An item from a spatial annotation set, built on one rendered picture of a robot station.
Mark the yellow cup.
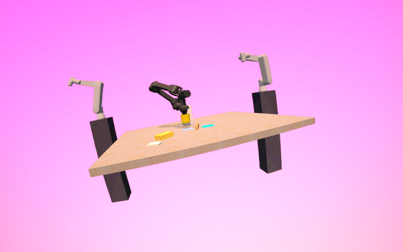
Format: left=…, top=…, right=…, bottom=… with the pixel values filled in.
left=181, top=113, right=190, bottom=124

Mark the orange rectangular block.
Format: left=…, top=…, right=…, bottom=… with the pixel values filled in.
left=154, top=132, right=174, bottom=140

